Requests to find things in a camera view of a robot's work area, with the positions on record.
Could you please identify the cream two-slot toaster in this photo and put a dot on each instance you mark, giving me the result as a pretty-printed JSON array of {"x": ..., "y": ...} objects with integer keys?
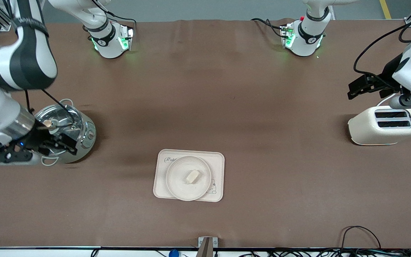
[{"x": 366, "y": 128}]

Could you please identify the silver electric pot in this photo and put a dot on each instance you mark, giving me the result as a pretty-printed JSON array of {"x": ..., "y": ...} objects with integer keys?
[{"x": 86, "y": 139}]

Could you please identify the cream bun piece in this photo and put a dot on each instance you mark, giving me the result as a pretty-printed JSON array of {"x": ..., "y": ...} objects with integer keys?
[{"x": 193, "y": 176}]

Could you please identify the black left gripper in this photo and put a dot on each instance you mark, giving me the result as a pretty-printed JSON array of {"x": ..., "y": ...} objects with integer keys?
[{"x": 386, "y": 77}]

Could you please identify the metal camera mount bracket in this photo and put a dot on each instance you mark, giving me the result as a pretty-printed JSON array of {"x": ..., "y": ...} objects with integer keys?
[{"x": 207, "y": 246}]

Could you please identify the cream rabbit print tray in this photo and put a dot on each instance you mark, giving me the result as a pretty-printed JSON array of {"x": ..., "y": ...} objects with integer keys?
[{"x": 216, "y": 160}]

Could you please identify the blue round object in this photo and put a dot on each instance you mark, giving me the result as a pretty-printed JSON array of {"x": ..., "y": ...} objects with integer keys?
[{"x": 173, "y": 253}]

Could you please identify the round cream plate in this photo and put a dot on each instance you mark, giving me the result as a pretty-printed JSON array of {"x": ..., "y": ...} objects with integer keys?
[{"x": 180, "y": 185}]

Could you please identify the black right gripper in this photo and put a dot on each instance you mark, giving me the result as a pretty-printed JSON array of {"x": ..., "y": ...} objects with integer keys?
[{"x": 37, "y": 138}]

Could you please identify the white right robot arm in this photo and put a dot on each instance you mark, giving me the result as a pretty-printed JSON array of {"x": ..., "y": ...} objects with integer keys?
[{"x": 23, "y": 60}]

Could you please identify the glass pot lid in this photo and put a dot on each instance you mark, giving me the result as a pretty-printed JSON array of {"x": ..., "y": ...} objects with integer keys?
[{"x": 61, "y": 113}]

